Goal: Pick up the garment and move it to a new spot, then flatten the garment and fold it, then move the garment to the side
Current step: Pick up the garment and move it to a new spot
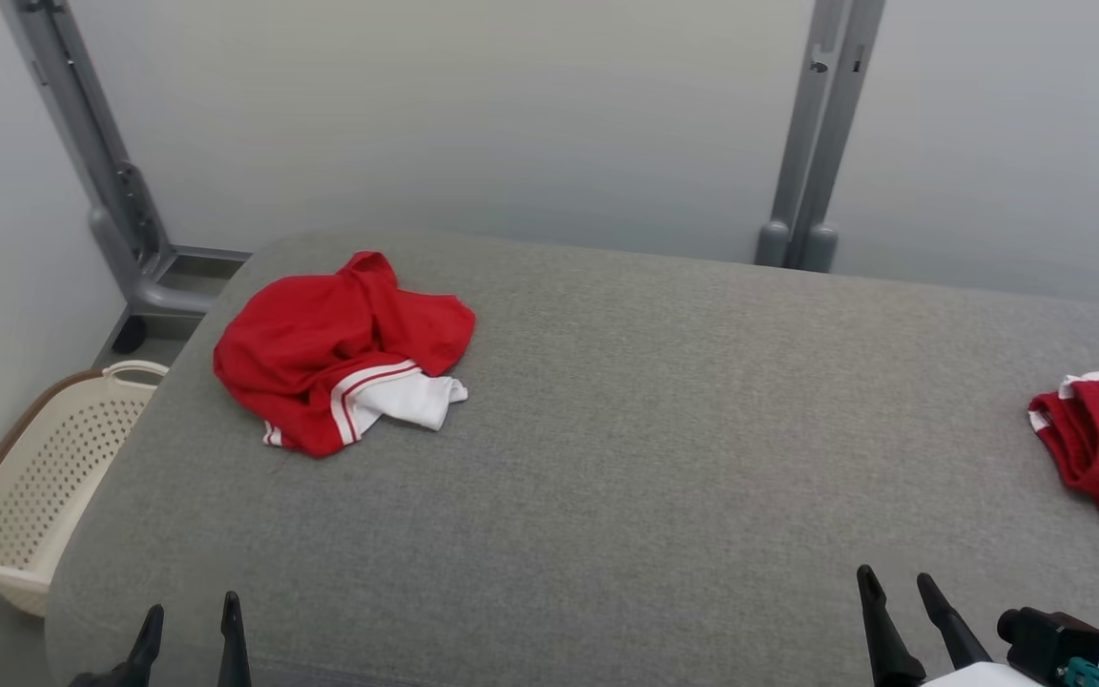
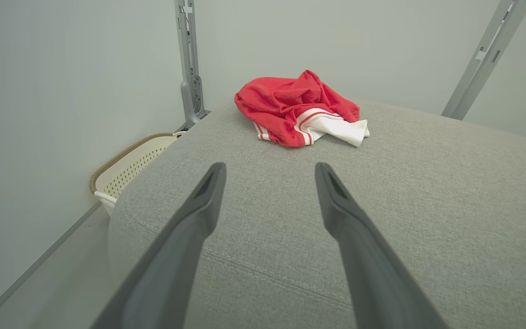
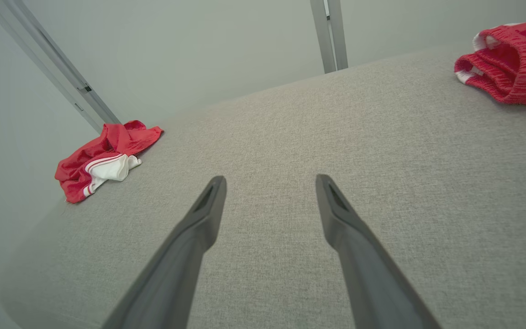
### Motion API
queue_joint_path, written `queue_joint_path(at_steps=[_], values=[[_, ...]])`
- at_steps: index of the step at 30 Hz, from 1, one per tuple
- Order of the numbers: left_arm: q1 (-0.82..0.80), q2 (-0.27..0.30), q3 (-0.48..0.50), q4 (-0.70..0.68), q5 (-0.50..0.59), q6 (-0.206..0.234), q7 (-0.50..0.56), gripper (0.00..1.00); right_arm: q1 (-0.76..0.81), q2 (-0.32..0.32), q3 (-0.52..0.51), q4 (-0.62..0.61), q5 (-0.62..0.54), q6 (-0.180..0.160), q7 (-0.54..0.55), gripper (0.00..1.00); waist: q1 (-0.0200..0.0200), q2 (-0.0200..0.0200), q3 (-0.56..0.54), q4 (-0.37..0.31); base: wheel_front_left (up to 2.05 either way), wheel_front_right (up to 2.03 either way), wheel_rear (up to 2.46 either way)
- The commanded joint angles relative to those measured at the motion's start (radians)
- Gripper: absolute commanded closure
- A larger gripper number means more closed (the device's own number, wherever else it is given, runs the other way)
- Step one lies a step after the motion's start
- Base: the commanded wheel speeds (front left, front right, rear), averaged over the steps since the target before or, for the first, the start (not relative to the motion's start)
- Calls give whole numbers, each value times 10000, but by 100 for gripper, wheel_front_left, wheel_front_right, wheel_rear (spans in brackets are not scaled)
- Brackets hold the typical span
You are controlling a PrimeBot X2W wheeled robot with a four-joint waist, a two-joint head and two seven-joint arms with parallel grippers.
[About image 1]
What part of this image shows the small black floor foot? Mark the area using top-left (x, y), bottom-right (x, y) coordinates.
top-left (111, 315), bottom-right (149, 356)

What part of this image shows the red jersey with white sleeves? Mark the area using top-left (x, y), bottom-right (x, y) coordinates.
top-left (213, 251), bottom-right (477, 458)

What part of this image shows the grey double partition post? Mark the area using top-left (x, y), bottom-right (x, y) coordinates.
top-left (755, 0), bottom-right (887, 275)

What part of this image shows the cream perforated laundry basket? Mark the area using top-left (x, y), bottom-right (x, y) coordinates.
top-left (0, 360), bottom-right (171, 618)

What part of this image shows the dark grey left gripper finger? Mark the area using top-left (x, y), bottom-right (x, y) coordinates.
top-left (68, 604), bottom-right (166, 687)
top-left (218, 592), bottom-right (253, 687)

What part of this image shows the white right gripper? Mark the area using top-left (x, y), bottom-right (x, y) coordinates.
top-left (857, 565), bottom-right (1047, 687)

